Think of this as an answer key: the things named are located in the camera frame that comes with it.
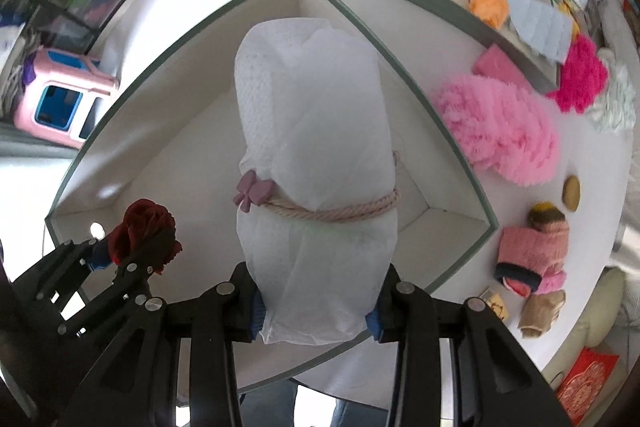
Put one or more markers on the red fabric rose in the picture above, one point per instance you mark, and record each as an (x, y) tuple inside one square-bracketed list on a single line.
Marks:
[(142, 227)]

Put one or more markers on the brown kiwi plush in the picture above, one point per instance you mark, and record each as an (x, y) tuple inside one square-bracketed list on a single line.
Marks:
[(571, 193)]

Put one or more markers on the light pink fluffy duster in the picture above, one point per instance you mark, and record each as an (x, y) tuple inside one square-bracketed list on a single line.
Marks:
[(500, 132)]

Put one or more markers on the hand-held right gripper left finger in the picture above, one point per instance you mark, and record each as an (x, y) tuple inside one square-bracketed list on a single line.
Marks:
[(257, 313)]

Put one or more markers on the beige sofa cushion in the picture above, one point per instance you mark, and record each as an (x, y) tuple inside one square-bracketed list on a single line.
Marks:
[(600, 317)]

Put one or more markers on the red printed bag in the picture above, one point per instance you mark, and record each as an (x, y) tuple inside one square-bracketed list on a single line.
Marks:
[(590, 382)]

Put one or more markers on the large green-edged white box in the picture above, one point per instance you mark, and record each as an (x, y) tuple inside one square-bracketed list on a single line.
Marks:
[(175, 132)]

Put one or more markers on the light blue quilted cloth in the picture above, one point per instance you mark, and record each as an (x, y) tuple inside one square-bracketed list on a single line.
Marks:
[(535, 22)]

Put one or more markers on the doll in pink sweater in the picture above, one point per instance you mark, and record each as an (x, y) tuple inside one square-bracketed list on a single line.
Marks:
[(535, 247)]

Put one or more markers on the magenta fluffy duster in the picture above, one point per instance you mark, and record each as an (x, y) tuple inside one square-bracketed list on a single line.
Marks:
[(580, 72)]

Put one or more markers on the pale green mop cloth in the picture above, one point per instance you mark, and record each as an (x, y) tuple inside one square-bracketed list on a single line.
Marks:
[(612, 102)]

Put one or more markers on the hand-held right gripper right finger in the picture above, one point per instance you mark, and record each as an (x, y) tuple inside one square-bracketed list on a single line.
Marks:
[(373, 325)]

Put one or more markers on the small beige card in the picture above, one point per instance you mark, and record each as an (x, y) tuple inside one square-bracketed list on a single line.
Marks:
[(494, 303)]

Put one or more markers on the pink sponge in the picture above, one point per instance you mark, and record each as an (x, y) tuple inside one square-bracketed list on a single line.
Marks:
[(496, 64)]

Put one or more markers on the orange fabric rose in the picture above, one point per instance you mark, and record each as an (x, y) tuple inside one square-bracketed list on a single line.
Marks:
[(489, 7)]

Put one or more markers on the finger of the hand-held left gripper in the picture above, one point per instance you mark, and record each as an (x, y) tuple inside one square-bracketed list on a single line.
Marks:
[(117, 292), (75, 259)]

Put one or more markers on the tan small sock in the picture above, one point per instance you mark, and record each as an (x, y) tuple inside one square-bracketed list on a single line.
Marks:
[(542, 312)]

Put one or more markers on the pink toy car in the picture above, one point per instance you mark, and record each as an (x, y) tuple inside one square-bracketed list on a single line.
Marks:
[(65, 82)]

